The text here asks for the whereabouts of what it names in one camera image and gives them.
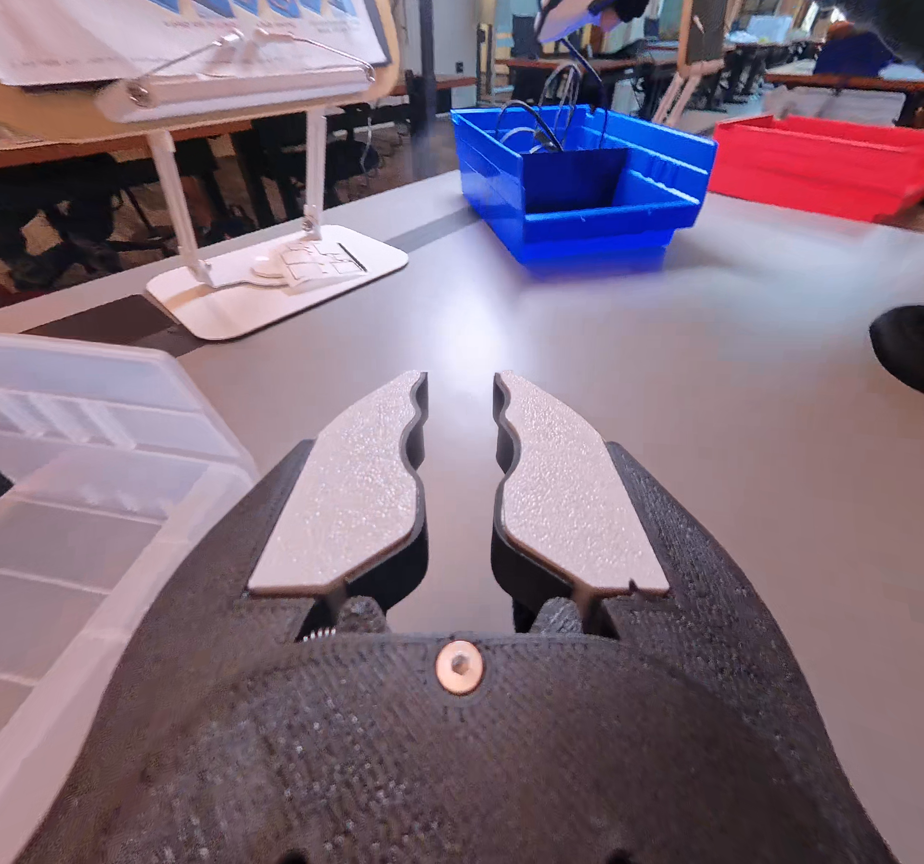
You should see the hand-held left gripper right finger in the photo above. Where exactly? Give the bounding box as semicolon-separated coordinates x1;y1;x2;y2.
492;371;672;604

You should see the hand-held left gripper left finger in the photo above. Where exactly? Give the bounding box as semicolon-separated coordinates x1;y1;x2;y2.
247;371;429;608

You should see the blue plastic bin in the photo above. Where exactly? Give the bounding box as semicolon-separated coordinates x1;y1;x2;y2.
451;104;719;280

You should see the clear plastic bin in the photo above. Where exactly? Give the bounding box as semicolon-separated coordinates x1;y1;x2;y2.
0;333;261;757

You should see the black forearm pad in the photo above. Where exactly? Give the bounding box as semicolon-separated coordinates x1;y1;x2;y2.
870;304;924;396

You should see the wooden easel with black panel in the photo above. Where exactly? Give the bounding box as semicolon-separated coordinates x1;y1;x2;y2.
650;0;736;130

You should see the white sign stand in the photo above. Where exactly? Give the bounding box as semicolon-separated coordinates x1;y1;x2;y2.
94;26;410;341

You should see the red storage bin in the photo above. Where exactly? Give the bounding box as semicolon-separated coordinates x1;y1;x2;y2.
707;113;924;224

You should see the white paper sign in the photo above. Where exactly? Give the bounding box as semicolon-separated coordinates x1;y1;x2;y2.
0;0;392;85

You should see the light wooden sign board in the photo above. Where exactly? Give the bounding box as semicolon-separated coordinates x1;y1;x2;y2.
0;0;403;146

